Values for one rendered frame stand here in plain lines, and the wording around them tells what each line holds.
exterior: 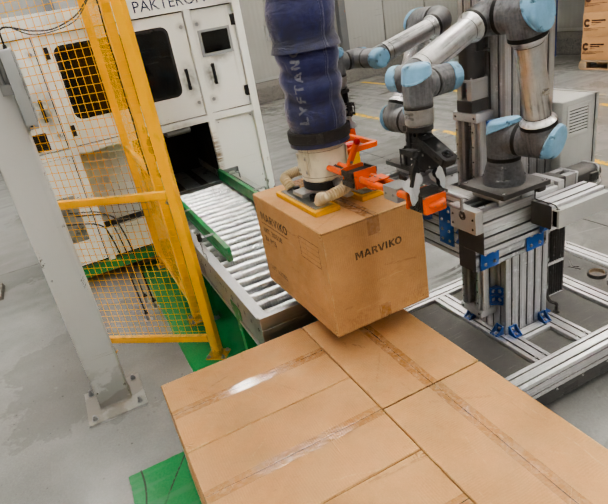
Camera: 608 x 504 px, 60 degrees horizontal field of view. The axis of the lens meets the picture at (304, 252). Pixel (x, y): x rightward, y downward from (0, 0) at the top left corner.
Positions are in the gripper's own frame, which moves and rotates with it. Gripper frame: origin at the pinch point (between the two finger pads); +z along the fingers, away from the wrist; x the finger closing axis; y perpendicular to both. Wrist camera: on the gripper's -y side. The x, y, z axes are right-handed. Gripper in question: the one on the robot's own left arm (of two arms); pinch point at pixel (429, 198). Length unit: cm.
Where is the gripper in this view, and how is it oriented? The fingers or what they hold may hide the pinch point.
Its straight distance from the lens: 149.9
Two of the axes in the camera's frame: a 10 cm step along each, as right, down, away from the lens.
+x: -8.8, 3.1, -3.6
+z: 1.6, 9.0, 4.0
